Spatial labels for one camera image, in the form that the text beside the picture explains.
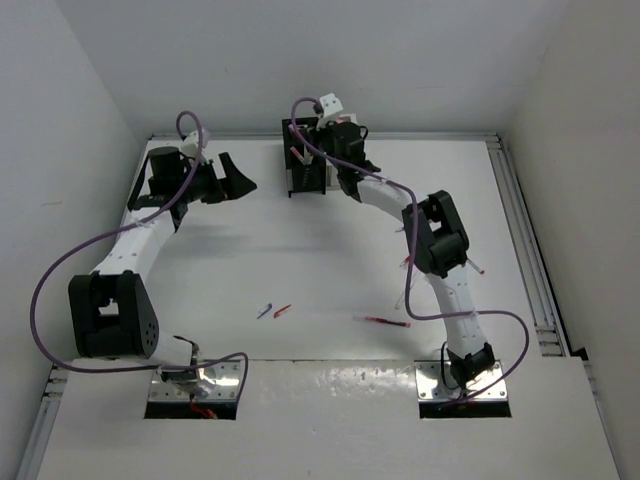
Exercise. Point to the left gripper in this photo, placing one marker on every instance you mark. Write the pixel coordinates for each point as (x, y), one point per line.
(234, 185)

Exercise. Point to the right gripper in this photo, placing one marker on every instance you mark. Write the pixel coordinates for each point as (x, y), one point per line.
(312, 135)

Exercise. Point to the yellow tip white pen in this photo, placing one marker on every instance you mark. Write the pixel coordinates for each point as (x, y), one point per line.
(303, 156)

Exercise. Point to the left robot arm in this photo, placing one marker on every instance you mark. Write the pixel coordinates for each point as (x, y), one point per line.
(112, 314)

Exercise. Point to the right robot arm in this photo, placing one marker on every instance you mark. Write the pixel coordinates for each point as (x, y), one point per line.
(435, 235)

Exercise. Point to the white slotted pen holder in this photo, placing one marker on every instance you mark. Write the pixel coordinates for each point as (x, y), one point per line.
(342, 140)

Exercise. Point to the black slotted pen holder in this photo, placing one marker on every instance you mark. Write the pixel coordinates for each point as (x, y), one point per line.
(301, 178)

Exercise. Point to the blue pen cap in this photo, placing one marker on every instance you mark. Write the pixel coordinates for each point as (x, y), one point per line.
(263, 311)

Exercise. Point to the red pen cap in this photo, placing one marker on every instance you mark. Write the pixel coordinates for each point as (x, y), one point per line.
(281, 311)

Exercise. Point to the red cap white marker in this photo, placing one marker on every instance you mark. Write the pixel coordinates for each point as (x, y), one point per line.
(476, 267)

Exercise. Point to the red ink gel pen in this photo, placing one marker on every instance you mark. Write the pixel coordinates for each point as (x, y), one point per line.
(381, 320)

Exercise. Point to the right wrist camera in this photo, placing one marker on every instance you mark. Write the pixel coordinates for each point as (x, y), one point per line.
(327, 108)

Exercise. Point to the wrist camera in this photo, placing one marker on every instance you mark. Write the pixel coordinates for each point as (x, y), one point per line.
(194, 144)
(327, 108)

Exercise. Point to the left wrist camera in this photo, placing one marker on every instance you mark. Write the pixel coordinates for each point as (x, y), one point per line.
(194, 144)

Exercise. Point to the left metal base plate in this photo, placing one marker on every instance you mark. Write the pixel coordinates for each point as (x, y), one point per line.
(219, 383)

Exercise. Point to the metal base plate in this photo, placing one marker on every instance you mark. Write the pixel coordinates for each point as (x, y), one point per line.
(219, 383)
(435, 384)

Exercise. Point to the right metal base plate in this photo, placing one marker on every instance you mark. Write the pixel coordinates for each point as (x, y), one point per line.
(435, 384)

